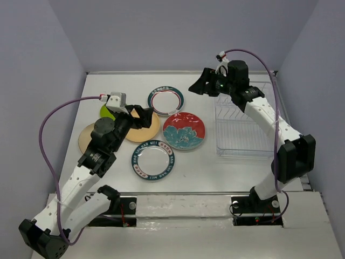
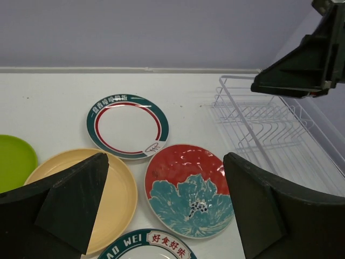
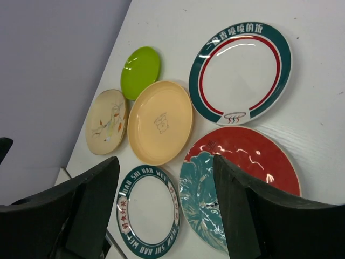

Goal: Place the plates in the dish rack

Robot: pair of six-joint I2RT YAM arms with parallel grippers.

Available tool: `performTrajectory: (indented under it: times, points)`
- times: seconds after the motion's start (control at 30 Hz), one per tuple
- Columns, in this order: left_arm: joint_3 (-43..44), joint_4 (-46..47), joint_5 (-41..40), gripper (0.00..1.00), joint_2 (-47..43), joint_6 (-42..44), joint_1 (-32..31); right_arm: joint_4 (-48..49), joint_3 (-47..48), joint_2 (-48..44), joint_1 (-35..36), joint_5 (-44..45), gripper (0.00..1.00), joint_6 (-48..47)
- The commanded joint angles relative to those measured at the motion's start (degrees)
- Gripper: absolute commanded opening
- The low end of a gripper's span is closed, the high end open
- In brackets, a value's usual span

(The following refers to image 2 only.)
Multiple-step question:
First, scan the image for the green red rimmed white plate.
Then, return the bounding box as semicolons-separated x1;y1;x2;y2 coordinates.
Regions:
86;93;169;160

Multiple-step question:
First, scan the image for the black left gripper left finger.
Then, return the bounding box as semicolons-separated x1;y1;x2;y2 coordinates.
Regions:
1;153;109;258

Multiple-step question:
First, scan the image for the white wire dish rack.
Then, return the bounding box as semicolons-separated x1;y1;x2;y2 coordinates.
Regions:
212;75;344;196

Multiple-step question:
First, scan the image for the red plate with teal flower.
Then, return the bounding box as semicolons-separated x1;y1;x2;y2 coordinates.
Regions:
144;144;234;239

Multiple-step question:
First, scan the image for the plain beige plate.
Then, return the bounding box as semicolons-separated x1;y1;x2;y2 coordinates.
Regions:
24;148;138;255

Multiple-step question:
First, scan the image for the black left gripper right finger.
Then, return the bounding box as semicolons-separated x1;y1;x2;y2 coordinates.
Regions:
223;152;344;258

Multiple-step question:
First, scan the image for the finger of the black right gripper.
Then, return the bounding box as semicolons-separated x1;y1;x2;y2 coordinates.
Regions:
251;1;344;99

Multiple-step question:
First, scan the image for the lime green plate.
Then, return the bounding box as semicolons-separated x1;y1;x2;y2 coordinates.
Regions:
1;134;38;193

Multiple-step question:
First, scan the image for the teal rimmed Hao Wei plate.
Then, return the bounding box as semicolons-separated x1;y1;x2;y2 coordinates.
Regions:
99;228;197;259

